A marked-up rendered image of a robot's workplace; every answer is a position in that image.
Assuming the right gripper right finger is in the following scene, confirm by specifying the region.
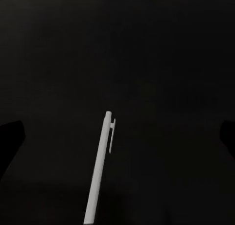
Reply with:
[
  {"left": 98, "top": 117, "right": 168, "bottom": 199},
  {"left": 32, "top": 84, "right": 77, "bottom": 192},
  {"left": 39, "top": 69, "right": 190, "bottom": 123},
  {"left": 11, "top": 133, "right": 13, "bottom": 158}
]
[{"left": 219, "top": 120, "right": 235, "bottom": 159}]

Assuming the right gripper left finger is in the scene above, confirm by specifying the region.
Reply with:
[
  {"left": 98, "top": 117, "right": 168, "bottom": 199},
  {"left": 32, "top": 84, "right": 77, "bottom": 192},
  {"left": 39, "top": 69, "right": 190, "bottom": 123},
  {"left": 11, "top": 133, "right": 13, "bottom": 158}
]
[{"left": 0, "top": 120, "right": 25, "bottom": 179}]

